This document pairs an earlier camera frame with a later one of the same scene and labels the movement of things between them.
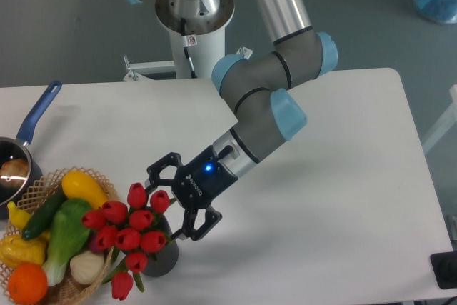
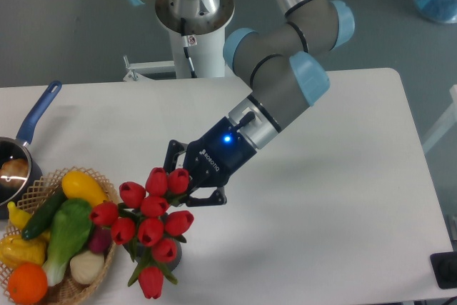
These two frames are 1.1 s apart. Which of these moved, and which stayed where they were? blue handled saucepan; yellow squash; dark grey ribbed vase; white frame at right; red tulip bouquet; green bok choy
Moved: red tulip bouquet; dark grey ribbed vase
Stayed: blue handled saucepan; white frame at right; green bok choy; yellow squash
